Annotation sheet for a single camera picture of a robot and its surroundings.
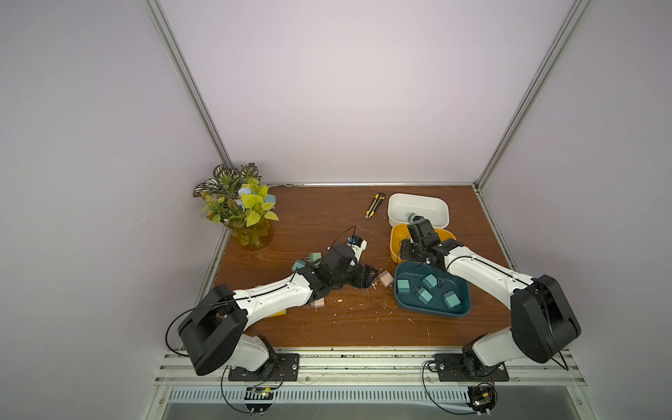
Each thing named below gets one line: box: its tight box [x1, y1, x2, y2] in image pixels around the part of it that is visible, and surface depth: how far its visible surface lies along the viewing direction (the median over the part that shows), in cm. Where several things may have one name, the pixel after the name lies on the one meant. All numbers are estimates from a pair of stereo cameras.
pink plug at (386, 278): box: [378, 268, 395, 288], surface depth 91 cm
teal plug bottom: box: [415, 287, 434, 305], surface depth 85 cm
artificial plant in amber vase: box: [192, 161, 280, 252], surface depth 92 cm
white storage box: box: [387, 192, 450, 230], surface depth 112 cm
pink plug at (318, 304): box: [310, 297, 326, 312], surface depth 85 cm
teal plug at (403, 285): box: [397, 279, 411, 294], surface depth 89 cm
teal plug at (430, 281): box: [420, 273, 438, 289], surface depth 89 cm
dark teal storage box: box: [393, 260, 472, 319], surface depth 87 cm
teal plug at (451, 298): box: [441, 287, 462, 309], surface depth 86 cm
